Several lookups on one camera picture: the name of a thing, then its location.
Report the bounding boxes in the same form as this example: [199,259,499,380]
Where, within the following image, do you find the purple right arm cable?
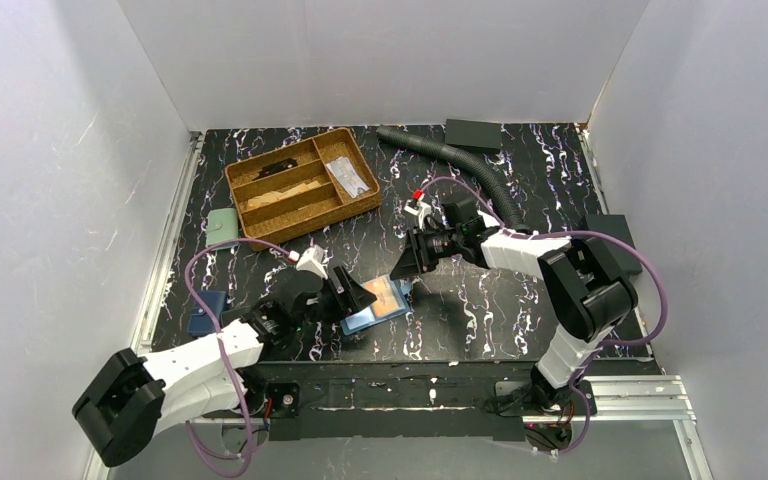
[417,175,670,458]

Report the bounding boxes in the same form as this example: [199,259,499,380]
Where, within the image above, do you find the black flat box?
[445,119,502,154]

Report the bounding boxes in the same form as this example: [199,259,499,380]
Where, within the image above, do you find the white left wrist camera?
[289,245,328,279]

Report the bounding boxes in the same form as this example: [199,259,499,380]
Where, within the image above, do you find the dark blue wallet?
[187,290,228,338]

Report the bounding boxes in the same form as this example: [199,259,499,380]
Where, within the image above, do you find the black box right side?
[579,213,644,278]

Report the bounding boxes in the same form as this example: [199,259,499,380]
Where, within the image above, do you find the woven wicker organizer tray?
[224,127,382,244]

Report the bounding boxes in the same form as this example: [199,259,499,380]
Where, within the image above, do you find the silver VIP credit card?
[336,173,369,199]

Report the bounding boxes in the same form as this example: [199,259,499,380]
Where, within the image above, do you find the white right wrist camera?
[403,189,432,231]

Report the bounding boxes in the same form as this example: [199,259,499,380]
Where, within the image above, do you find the wooden utensil in tray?
[245,181,321,211]

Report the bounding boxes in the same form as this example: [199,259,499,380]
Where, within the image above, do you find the black corrugated hose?
[376,125,531,233]

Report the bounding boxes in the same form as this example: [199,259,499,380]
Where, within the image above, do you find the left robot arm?
[72,266,376,467]

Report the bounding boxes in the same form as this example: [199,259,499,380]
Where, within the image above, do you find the green small wallet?
[205,208,240,251]

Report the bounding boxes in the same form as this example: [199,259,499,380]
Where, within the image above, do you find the light blue card holder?
[340,275,412,335]

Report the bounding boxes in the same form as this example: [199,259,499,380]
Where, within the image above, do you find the orange VIP credit card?
[363,276,407,319]

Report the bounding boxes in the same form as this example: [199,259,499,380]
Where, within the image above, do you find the black item in tray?
[254,158,299,180]

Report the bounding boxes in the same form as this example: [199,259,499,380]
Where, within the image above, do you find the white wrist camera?
[289,245,328,279]
[403,189,432,231]

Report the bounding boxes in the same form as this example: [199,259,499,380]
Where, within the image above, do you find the white card in tray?
[325,156,357,178]

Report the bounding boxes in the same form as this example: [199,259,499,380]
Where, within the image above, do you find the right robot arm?
[390,198,638,408]

